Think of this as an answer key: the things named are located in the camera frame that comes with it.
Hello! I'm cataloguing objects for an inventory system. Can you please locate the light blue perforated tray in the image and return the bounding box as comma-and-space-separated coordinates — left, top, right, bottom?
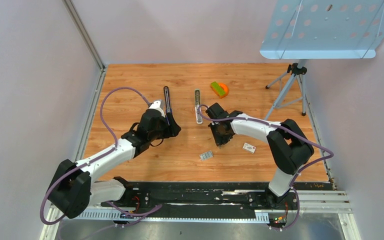
260, 0, 384, 60

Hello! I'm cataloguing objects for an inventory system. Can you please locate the white slotted cable duct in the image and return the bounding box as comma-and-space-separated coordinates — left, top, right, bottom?
74, 209, 270, 224

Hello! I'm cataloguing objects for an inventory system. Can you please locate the green orange tape dispenser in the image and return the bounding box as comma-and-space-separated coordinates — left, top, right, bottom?
210, 81, 230, 99

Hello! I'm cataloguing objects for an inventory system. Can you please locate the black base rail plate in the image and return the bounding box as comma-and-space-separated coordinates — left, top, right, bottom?
89, 180, 334, 220

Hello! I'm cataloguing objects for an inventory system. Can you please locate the small white label card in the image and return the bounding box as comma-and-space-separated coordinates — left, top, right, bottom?
242, 142, 256, 154

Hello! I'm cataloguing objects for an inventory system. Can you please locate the purple cable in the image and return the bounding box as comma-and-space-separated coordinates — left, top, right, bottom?
39, 86, 163, 228
196, 104, 335, 231

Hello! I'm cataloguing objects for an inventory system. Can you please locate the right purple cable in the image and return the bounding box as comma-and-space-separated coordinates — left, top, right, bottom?
196, 104, 335, 231

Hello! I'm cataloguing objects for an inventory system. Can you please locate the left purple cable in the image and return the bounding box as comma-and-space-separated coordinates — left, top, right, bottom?
39, 86, 163, 228

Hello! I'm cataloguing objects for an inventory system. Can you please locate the grey staple block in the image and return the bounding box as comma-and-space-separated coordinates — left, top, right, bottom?
199, 150, 214, 161

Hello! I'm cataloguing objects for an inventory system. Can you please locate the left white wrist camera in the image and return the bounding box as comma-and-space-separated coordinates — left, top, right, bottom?
148, 99, 166, 118

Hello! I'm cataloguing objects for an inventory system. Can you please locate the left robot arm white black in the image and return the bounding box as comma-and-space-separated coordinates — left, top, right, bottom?
46, 108, 181, 219

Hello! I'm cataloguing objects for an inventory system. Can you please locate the grey tripod stand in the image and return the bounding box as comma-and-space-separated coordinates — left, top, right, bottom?
264, 59, 308, 120

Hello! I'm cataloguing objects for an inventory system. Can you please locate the beige grey stapler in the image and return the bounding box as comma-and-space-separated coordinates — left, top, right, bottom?
194, 88, 203, 125

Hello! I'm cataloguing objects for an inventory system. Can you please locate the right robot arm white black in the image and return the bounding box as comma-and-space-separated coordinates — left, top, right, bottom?
205, 103, 315, 209

